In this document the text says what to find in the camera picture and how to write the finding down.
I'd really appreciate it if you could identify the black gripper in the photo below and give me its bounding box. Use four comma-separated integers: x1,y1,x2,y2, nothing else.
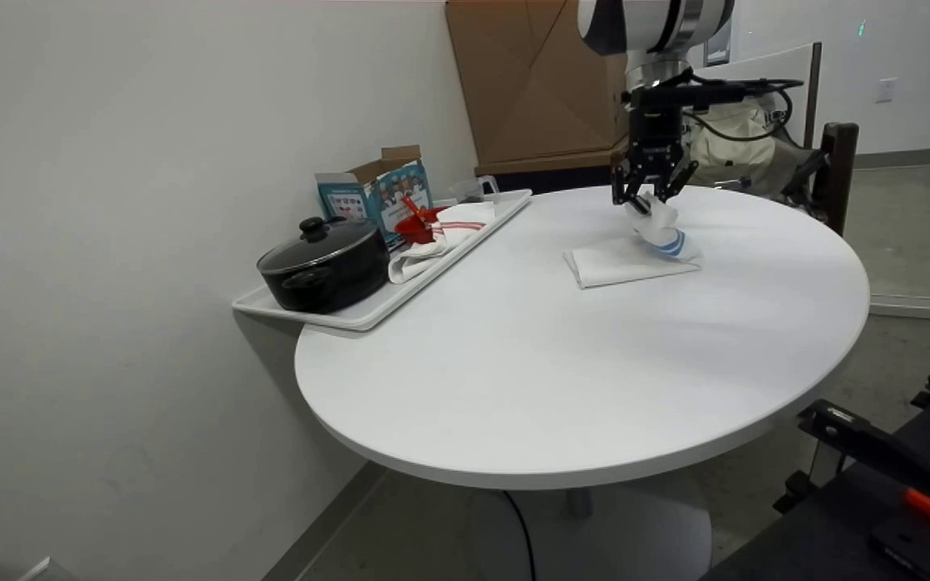
614,84,694,214

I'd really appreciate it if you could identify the white towel with blue stripes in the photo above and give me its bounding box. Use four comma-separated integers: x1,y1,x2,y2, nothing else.
565,194,701,292

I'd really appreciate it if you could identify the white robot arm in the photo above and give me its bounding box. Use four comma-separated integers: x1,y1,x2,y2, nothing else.
574,0,738,217

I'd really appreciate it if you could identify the large brown cardboard box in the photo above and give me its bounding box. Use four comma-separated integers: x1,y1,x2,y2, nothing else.
445,0,626,171

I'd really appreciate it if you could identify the dark wooden chair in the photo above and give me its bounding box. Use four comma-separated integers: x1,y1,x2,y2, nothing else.
812,124,859,233

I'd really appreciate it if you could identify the red white cloth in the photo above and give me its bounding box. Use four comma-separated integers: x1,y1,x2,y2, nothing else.
389,203,494,284

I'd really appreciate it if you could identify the round white table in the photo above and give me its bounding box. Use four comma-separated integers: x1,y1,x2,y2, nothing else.
295,187,870,581

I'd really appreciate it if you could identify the white rectangular tray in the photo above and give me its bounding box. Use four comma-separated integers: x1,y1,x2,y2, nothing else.
228,187,535,337

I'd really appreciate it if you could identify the blue white carton box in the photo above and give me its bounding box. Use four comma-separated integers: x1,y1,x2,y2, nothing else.
316,145,434,250

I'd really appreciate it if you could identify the black cooking pot with lid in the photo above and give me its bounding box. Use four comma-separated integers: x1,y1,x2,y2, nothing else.
256,217,389,313

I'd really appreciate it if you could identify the black orange clamp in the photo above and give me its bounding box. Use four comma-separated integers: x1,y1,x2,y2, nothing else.
799,400,930,518

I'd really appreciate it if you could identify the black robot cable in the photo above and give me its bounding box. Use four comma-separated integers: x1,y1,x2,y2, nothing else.
619,68,809,149

